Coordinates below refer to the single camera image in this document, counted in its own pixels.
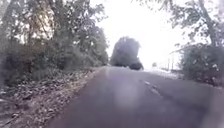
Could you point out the row of trees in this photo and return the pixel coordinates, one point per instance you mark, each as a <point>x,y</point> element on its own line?
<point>50,36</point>

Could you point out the building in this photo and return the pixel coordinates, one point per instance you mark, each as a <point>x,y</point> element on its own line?
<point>174,60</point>

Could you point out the dark bush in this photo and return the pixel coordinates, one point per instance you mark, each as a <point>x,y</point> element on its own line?
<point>136,65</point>

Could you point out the dark green tree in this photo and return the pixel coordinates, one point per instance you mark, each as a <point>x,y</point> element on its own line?
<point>125,51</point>

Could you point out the dark green hedge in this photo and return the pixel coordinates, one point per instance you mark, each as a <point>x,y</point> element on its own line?
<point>203,63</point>

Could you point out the tall leaning tree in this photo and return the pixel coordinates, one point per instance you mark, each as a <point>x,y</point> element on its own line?
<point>208,23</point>

